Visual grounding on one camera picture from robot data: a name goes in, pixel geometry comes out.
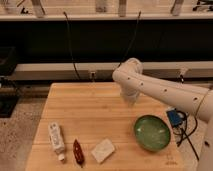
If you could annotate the wall power outlet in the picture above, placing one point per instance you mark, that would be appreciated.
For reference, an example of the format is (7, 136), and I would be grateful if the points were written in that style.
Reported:
(92, 75)

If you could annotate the green bowl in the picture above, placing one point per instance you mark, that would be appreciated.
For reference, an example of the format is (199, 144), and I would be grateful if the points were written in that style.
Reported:
(152, 133)

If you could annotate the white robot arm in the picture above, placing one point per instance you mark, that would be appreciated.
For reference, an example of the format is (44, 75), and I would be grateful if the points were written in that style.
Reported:
(194, 100)

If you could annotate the white sponge block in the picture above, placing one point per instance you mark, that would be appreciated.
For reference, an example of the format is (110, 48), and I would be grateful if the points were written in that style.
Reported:
(103, 150)

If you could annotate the blue connector box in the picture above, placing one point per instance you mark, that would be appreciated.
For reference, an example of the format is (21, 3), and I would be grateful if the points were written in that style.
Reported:
(174, 118)

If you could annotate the white tube with cap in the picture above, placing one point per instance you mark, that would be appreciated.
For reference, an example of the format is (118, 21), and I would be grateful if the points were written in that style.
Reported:
(56, 140)

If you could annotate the dark red wrapped snack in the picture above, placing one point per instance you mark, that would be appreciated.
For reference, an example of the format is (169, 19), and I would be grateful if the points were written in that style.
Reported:
(78, 153)

